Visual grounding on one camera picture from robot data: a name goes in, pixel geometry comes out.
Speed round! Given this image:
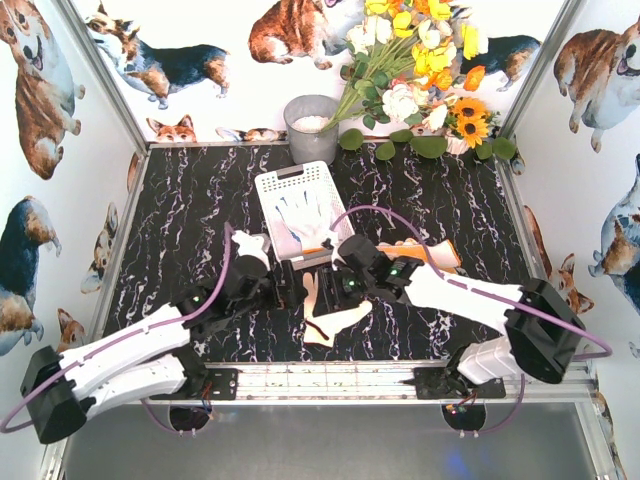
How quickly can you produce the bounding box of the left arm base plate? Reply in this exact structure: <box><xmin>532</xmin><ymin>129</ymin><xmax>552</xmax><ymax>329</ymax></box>
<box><xmin>150</xmin><ymin>368</ymin><xmax>239</xmax><ymax>401</ymax></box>

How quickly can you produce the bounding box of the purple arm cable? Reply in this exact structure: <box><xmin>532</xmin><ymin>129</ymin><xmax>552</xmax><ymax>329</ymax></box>
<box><xmin>327</xmin><ymin>204</ymin><xmax>614</xmax><ymax>435</ymax></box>
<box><xmin>0</xmin><ymin>222</ymin><xmax>236</xmax><ymax>436</ymax></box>

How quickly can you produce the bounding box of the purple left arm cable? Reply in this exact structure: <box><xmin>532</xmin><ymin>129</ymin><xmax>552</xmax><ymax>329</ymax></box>
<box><xmin>0</xmin><ymin>222</ymin><xmax>236</xmax><ymax>436</ymax></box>

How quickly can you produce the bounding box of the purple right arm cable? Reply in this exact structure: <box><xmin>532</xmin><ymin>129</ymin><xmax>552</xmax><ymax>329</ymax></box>
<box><xmin>327</xmin><ymin>204</ymin><xmax>614</xmax><ymax>435</ymax></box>

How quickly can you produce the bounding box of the blue dotted glove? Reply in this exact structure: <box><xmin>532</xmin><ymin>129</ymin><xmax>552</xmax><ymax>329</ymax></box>
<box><xmin>276</xmin><ymin>189</ymin><xmax>338</xmax><ymax>253</ymax></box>

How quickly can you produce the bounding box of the beige knit glove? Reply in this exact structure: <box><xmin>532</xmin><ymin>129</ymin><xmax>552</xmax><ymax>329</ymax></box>
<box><xmin>302</xmin><ymin>273</ymin><xmax>373</xmax><ymax>348</ymax></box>

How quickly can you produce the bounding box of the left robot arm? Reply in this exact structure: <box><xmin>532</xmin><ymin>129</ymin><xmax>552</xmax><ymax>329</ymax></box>
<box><xmin>20</xmin><ymin>255</ymin><xmax>306</xmax><ymax>445</ymax></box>

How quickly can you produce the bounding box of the orange dotted glove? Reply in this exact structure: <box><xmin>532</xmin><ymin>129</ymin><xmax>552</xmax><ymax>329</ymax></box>
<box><xmin>377</xmin><ymin>238</ymin><xmax>461</xmax><ymax>273</ymax></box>

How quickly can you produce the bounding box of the white perforated storage basket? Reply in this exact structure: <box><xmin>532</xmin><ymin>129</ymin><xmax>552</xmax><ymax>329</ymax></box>
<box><xmin>255</xmin><ymin>161</ymin><xmax>354</xmax><ymax>270</ymax></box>

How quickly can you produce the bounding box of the artificial flower bouquet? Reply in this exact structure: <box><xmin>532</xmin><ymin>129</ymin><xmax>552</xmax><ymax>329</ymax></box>
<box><xmin>321</xmin><ymin>1</ymin><xmax>526</xmax><ymax>160</ymax></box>

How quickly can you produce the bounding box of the grey metal bucket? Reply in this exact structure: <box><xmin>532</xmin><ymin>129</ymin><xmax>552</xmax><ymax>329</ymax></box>
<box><xmin>283</xmin><ymin>95</ymin><xmax>339</xmax><ymax>164</ymax></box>

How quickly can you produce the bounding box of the aluminium front rail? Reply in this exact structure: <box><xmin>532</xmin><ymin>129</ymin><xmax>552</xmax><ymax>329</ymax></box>
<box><xmin>55</xmin><ymin>362</ymin><xmax>599</xmax><ymax>405</ymax></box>

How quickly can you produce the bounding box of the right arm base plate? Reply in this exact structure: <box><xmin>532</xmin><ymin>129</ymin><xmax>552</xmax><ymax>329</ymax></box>
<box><xmin>401</xmin><ymin>367</ymin><xmax>506</xmax><ymax>400</ymax></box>

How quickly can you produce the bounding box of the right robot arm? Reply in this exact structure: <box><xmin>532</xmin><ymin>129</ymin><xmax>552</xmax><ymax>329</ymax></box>
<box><xmin>303</xmin><ymin>235</ymin><xmax>584</xmax><ymax>390</ymax></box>

